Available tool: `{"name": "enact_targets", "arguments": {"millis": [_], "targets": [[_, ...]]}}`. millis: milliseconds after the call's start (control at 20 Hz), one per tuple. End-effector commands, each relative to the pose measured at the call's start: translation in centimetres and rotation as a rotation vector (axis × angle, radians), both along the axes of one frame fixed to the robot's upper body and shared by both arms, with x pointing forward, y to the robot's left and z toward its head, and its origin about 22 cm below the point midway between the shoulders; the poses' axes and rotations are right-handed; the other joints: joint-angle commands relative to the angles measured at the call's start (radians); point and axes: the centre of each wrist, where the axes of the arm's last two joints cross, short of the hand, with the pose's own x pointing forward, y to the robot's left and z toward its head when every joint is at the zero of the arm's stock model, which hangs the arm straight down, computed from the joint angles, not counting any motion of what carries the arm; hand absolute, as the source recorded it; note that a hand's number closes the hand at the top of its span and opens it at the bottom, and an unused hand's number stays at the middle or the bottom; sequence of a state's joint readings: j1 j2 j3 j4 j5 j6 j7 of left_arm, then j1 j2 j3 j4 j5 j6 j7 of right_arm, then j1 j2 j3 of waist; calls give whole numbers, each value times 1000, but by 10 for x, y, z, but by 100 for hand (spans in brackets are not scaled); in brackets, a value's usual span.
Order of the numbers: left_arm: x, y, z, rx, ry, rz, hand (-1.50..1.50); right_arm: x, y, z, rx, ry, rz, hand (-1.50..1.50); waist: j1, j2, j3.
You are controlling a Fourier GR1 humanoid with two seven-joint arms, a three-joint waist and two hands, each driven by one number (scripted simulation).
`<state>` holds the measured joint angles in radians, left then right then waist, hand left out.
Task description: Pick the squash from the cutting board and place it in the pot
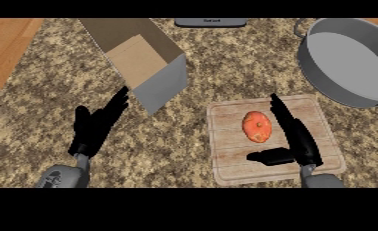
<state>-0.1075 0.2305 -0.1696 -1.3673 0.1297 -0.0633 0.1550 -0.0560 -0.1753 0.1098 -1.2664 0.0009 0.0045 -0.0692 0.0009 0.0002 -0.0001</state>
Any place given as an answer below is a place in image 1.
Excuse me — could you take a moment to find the open wooden drawer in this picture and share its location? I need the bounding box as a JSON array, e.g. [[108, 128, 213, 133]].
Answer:
[[79, 18, 187, 91]]

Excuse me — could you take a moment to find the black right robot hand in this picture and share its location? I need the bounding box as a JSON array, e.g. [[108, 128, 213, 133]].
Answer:
[[246, 92, 325, 168]]

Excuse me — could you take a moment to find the grey drawer front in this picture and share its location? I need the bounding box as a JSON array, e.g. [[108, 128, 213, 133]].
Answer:
[[132, 53, 190, 116]]

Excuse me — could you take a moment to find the grey metal pot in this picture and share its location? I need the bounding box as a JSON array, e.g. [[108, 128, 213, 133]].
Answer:
[[294, 18, 378, 109]]

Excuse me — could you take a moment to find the dark grey appliance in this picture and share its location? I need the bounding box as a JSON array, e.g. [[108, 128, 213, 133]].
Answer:
[[173, 18, 249, 28]]

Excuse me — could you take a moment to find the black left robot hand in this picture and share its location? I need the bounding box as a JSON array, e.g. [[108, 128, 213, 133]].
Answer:
[[67, 85, 132, 158]]

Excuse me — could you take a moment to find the pale wooden cutting board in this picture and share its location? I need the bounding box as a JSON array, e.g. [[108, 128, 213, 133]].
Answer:
[[206, 94, 348, 187]]

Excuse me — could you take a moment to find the orange squash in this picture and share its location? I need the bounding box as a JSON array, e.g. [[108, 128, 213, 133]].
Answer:
[[241, 110, 274, 144]]

